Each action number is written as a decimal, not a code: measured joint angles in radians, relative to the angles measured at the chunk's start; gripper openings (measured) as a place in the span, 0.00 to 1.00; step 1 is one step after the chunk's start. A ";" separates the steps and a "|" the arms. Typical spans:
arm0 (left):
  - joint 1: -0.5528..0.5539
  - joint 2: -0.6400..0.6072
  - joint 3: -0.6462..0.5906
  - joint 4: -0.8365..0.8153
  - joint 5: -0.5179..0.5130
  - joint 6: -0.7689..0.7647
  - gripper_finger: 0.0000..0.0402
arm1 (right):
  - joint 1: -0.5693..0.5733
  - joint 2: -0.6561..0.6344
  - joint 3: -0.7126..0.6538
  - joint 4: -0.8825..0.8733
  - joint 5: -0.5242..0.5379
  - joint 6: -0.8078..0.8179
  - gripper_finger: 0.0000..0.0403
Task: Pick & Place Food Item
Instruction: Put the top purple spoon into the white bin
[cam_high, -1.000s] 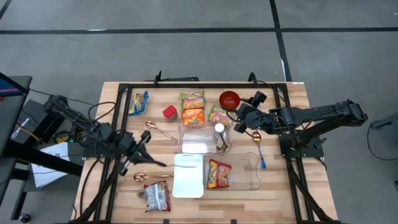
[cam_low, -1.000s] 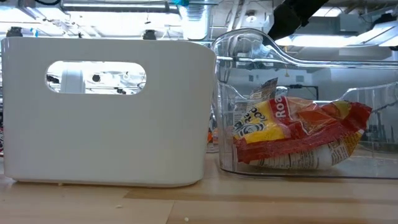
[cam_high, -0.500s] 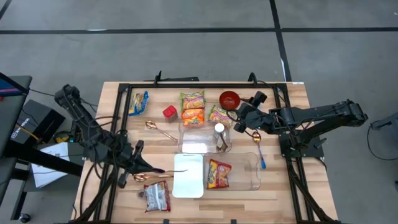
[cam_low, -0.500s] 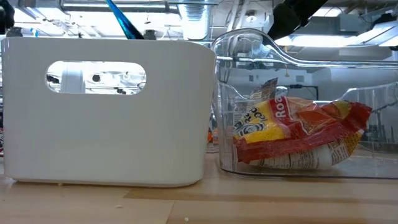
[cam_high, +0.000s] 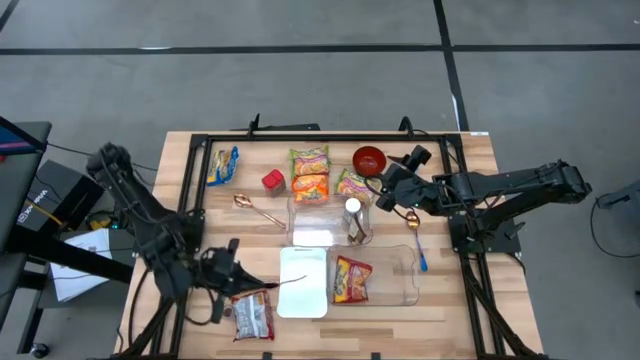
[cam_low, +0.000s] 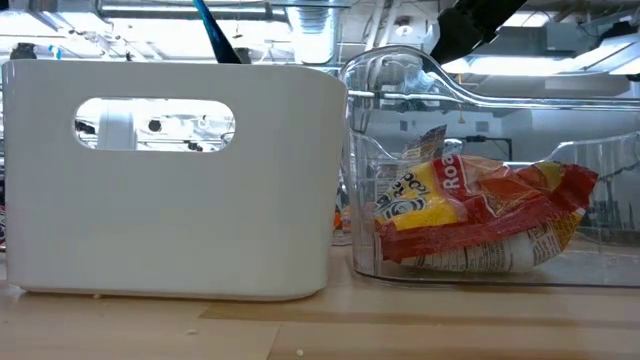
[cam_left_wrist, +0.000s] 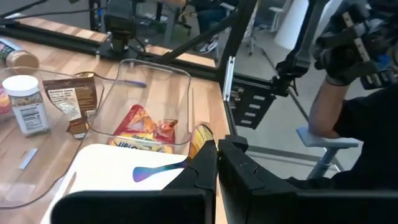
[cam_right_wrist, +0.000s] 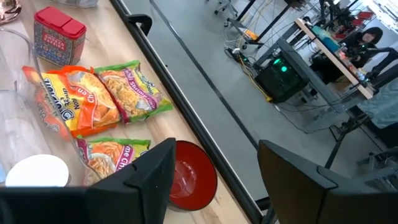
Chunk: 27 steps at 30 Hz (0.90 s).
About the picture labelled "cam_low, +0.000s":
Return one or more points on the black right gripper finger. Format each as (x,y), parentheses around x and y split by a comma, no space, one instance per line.
(470,25)

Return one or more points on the red yellow ramen packet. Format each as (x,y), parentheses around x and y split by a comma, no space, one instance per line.
(475,215)

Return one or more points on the rainbow metal spoon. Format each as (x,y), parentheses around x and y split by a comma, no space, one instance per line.
(217,37)

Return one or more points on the large clear plastic bin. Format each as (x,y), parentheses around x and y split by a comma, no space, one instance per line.
(610,250)

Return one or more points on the white plastic bin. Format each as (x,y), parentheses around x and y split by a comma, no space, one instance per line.
(175,225)

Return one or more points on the white building column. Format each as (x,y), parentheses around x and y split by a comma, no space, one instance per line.
(116,130)

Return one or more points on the black ceiling device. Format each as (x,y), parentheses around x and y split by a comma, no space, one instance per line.
(22,51)

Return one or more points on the silver ceiling air duct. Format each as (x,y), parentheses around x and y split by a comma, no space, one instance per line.
(312,35)

